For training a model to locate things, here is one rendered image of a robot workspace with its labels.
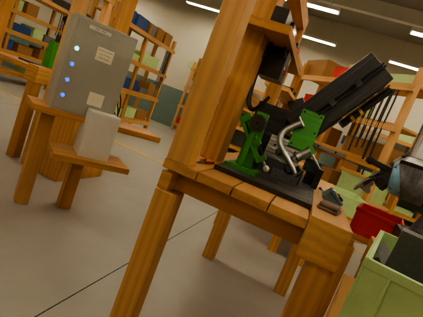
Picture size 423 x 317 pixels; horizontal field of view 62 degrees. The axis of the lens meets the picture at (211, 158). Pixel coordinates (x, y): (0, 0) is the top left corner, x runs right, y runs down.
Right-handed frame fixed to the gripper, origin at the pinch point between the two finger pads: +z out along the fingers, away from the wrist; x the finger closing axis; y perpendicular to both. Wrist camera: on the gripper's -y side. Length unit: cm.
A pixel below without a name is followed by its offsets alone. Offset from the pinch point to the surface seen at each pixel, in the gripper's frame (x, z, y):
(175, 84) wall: 905, 263, -444
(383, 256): -97, 6, 2
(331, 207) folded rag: -43.3, 12.4, -4.2
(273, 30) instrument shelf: -31, -8, -76
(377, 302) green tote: -114, 11, 3
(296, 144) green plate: 0.5, 11.9, -32.1
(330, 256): -61, 21, 6
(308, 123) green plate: 3.7, 1.2, -38.0
